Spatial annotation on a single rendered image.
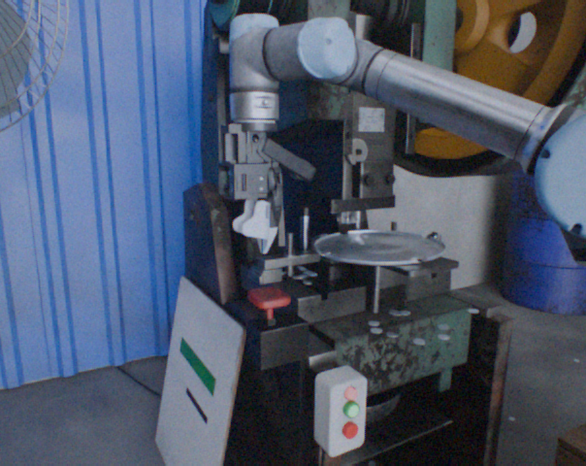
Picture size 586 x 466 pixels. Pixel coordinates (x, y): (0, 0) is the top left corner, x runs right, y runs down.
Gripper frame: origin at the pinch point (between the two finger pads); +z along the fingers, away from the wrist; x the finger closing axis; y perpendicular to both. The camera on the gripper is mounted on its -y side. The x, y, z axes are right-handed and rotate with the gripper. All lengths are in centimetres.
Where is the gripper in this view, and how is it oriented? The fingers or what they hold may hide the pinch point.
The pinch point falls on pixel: (267, 245)
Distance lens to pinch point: 74.7
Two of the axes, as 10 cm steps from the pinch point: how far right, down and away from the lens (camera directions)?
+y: -8.8, 1.0, -4.7
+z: 0.0, 9.8, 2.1
